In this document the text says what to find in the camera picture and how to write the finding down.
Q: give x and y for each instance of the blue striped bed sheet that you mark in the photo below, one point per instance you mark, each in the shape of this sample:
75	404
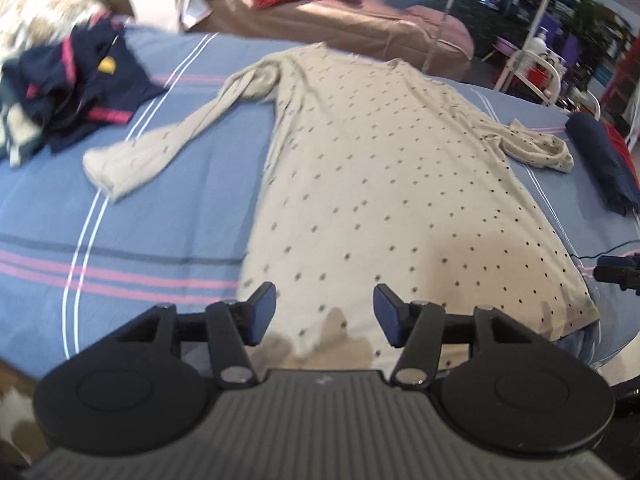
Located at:
77	264

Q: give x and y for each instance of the floral beige quilt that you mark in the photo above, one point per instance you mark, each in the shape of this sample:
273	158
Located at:
28	23

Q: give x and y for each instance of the dark navy folded towel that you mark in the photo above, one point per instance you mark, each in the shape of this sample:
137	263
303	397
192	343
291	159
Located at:
608	161

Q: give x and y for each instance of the white floor lamp stand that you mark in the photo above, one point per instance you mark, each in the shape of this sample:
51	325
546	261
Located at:
491	21

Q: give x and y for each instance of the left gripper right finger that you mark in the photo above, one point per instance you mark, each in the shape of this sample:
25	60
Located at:
416	328

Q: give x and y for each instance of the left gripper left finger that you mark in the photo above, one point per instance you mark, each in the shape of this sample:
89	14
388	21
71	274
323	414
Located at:
230	328

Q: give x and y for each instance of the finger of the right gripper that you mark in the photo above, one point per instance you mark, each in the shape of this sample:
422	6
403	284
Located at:
621	271

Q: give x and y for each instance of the white metal trolley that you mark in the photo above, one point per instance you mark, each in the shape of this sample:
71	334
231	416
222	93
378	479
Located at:
542	74

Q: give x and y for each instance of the beige polka dot shirt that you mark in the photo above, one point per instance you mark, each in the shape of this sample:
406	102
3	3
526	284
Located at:
375	175

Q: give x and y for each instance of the navy pink clothes pile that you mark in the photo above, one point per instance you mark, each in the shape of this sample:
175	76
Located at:
56	95

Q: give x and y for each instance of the white lotion pump bottle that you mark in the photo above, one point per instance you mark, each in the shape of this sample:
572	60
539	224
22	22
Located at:
538	44

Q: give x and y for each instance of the brown covered massage bed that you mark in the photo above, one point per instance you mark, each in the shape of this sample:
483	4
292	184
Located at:
433	42

